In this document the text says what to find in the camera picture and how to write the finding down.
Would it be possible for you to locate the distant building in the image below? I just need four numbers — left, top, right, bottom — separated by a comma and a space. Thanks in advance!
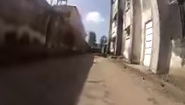
87, 30, 98, 49

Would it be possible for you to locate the dark tall pole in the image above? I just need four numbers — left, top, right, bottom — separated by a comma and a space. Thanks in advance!
109, 0, 129, 57

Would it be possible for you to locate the sandy dirt road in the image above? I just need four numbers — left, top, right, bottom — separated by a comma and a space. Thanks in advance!
0, 42, 185, 105

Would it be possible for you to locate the white building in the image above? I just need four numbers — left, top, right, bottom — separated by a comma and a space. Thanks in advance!
102, 0, 185, 76

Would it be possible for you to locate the long weathered grey wall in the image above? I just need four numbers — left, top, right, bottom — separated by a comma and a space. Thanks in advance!
0, 0, 97, 76

